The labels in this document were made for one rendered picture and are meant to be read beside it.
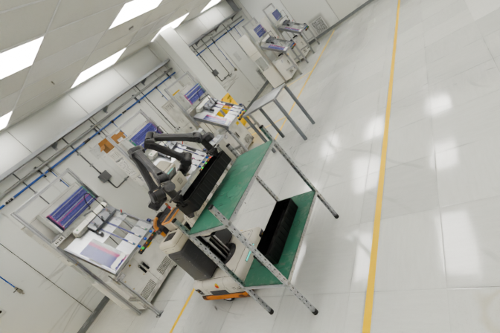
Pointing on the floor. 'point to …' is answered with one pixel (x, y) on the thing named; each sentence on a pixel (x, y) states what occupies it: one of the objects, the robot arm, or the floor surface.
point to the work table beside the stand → (279, 108)
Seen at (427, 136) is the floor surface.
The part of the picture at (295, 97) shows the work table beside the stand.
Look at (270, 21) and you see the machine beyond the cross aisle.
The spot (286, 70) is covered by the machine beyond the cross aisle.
